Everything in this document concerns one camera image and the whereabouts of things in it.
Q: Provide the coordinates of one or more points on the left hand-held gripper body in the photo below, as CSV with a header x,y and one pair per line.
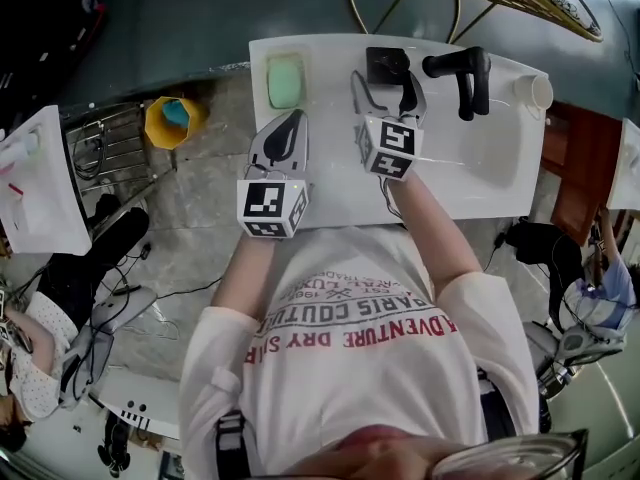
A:
x,y
270,203

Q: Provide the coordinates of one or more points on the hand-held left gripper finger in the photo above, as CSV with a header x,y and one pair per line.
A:
x,y
265,153
299,153

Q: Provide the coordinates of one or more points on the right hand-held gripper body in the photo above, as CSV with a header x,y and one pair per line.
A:
x,y
390,143

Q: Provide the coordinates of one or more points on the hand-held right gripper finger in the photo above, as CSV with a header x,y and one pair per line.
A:
x,y
417,108
361,100

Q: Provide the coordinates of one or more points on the black square object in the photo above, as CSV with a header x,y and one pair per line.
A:
x,y
382,65

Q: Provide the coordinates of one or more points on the green soap bar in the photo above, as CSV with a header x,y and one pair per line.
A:
x,y
284,83

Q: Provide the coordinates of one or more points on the white cup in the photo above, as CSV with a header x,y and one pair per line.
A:
x,y
525,88

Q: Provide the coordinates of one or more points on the person's right forearm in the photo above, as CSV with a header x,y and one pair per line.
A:
x,y
435,238

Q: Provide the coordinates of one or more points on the person's left forearm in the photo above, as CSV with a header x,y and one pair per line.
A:
x,y
245,278

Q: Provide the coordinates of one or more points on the black faucet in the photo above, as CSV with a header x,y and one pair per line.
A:
x,y
480,78

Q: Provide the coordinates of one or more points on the green soap in dish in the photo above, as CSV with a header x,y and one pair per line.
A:
x,y
285,54

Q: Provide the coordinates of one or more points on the blue item in bin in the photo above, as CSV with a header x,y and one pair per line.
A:
x,y
176,113

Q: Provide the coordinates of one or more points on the yellow bin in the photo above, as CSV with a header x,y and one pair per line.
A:
x,y
155,133

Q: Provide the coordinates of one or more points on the black power adapter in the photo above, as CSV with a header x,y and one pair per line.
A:
x,y
145,251

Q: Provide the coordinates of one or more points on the metal rack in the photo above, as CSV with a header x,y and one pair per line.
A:
x,y
115,143

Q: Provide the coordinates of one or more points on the wooden cabinet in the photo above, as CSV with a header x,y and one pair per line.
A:
x,y
580,168

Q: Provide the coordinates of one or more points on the grey rounded seat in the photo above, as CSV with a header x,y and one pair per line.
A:
x,y
125,313

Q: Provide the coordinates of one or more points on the person's white printed shirt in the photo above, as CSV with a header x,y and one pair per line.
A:
x,y
375,383

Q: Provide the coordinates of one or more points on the white table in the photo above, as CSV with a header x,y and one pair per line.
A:
x,y
150,398

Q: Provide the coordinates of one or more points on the black cabinet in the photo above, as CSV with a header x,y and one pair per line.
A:
x,y
40,28

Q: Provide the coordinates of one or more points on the person's face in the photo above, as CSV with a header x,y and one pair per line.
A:
x,y
380,453

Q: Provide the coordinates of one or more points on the person's glasses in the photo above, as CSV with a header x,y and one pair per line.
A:
x,y
525,460

